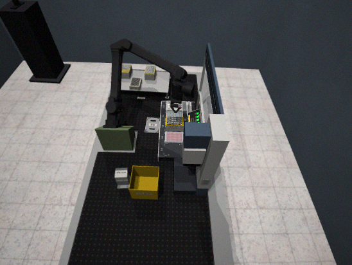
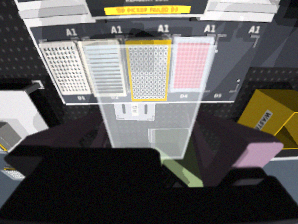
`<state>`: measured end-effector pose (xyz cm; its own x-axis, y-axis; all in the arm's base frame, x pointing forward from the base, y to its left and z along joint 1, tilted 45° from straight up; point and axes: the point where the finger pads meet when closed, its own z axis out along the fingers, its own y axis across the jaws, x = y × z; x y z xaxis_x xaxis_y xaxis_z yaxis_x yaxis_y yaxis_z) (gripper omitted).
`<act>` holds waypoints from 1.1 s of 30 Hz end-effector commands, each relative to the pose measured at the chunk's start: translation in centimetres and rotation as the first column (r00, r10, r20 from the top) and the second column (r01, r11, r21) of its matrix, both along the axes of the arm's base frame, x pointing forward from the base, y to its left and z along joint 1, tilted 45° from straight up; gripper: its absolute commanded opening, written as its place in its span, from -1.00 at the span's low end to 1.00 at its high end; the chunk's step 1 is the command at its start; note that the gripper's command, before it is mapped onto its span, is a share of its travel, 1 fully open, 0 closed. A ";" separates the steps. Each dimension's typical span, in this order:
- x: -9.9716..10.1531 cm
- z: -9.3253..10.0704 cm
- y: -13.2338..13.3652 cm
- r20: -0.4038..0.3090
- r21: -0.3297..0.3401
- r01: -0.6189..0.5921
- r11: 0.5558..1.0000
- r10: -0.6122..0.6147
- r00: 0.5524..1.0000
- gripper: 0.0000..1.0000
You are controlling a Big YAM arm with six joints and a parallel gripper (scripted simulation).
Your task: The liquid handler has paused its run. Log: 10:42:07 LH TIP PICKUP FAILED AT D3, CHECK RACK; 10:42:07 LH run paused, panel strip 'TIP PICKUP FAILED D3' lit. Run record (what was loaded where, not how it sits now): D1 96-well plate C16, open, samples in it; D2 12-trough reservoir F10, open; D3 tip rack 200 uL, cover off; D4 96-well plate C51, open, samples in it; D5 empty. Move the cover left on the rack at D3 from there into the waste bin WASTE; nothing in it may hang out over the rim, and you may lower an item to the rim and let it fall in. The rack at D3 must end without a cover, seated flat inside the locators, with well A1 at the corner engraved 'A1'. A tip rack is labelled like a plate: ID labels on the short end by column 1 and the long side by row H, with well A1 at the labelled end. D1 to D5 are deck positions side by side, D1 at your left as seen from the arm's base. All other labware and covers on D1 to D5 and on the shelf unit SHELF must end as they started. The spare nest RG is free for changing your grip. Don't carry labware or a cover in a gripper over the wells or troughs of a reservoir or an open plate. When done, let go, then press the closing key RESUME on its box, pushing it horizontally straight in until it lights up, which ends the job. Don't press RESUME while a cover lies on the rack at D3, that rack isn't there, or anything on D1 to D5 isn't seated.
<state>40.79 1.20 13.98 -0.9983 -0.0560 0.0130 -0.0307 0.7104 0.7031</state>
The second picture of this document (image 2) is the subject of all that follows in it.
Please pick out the white multi-trough reservoir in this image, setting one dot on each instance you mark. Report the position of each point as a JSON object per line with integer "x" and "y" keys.
{"x": 81, "y": 43}

